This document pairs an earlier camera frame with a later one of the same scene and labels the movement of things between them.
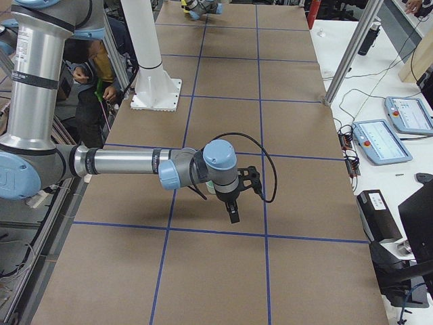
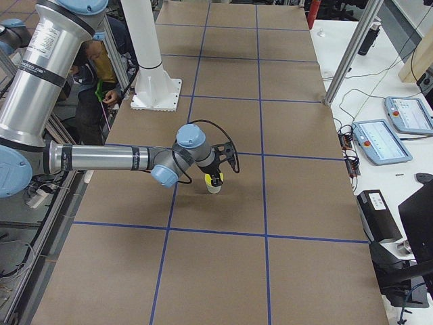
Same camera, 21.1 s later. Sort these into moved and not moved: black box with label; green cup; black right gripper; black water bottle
Moved: black right gripper
Not moved: green cup; black water bottle; black box with label
